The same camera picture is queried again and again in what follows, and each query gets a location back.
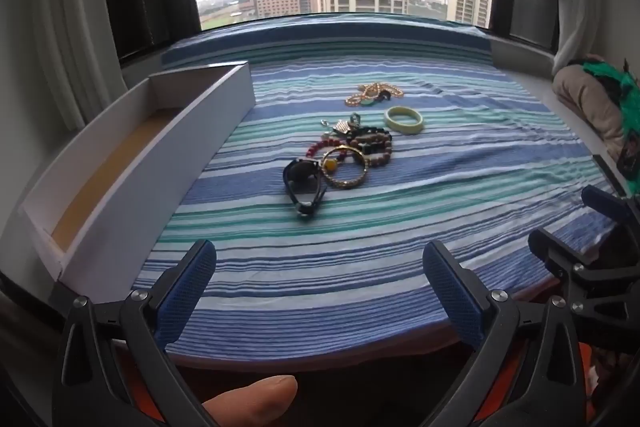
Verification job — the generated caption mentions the pale green jade bangle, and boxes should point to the pale green jade bangle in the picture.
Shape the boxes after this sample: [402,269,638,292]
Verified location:
[384,106,426,136]

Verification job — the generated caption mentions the black wristwatch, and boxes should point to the black wristwatch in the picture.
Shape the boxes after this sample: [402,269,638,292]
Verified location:
[283,158,329,221]

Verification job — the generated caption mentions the red bead bracelet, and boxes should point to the red bead bracelet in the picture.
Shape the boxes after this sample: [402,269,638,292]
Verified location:
[306,137,342,160]

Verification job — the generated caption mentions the white rectangular box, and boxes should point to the white rectangular box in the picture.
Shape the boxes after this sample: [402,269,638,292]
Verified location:
[0,61,257,284]

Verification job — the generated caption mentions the wooden bead bracelet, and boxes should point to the wooden bead bracelet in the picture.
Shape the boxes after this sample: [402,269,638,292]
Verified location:
[350,131,395,168]

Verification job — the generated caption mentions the gold bangle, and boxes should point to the gold bangle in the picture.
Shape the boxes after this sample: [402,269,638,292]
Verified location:
[320,146,370,189]

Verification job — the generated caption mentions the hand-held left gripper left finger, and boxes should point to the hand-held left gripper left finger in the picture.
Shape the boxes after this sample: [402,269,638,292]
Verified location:
[60,239,222,427]

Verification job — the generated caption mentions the green cloth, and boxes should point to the green cloth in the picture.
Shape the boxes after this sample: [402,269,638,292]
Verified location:
[580,61,640,196]

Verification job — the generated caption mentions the low brown building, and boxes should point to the low brown building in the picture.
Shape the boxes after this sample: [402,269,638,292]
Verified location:
[239,0,320,20]

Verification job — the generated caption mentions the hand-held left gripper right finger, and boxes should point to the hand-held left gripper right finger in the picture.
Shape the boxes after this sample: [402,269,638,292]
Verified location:
[420,241,597,427]

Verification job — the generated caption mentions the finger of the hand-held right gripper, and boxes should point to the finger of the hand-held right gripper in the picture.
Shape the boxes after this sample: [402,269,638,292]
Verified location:
[528,228,598,280]
[581,185,640,243]

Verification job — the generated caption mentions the gold bead necklace green pendant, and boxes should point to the gold bead necklace green pendant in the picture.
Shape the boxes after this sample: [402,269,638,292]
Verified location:
[344,82,405,109]

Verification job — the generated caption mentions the person's left hand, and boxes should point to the person's left hand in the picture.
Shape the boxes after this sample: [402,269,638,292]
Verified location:
[201,375,299,427]

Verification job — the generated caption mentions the blue green striped blanket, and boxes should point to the blue green striped blanket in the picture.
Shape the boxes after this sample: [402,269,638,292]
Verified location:
[131,19,622,372]

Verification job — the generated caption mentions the silver keychain charm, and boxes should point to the silver keychain charm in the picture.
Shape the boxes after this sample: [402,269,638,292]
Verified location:
[321,113,362,138]

